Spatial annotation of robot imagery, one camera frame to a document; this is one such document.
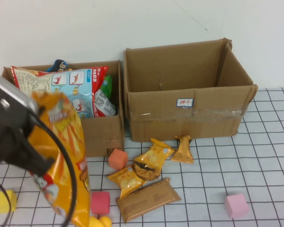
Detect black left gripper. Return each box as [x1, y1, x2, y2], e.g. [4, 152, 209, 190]
[0, 81, 55, 176]

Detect large orange chips bag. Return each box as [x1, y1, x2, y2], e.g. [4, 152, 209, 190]
[28, 91, 90, 227]

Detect dark gold brown snack packet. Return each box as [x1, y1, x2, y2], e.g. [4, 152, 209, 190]
[132, 158, 162, 182]

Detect white red QR snack bag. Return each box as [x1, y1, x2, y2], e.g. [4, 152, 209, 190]
[93, 89, 116, 117]

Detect dark blue snack bag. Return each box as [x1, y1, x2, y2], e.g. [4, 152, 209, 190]
[46, 59, 71, 73]

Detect green snack bag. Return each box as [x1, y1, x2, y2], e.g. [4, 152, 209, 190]
[98, 75, 119, 112]

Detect small gold wrapped snack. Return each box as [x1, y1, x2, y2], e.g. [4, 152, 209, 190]
[170, 134, 195, 165]

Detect yellow foam cube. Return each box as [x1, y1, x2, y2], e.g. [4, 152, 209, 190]
[0, 189, 18, 214]

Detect cardboard box with chips label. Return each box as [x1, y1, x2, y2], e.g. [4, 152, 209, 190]
[1, 60, 125, 158]

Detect red foam cube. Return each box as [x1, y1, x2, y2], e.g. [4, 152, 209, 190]
[90, 191, 111, 215]

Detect orange foam cube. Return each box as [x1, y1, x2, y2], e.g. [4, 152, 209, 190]
[107, 148, 129, 171]

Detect red blue shrimp chips bag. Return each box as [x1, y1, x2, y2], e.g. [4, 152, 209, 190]
[10, 65, 109, 119]

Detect yellow rubber toy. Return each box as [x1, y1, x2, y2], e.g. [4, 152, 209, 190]
[89, 215, 113, 227]

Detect small yellow biscuit packet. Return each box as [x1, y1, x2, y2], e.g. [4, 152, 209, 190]
[106, 165, 147, 201]
[134, 138, 175, 173]

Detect long brown biscuit package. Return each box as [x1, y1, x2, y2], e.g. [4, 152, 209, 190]
[115, 177, 182, 224]

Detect cardboard box with taped seam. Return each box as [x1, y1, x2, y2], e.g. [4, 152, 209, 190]
[123, 37, 258, 143]

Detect white label on taped box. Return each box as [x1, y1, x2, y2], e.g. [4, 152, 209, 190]
[176, 97, 195, 109]

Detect white grid tablecloth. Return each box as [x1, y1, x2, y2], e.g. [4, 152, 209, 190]
[0, 87, 284, 227]

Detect light pink foam cube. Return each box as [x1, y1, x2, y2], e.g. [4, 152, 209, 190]
[224, 193, 249, 219]

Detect black camera cable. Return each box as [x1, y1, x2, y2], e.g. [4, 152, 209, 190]
[29, 107, 78, 227]

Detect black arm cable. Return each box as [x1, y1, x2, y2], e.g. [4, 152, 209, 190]
[0, 174, 13, 227]

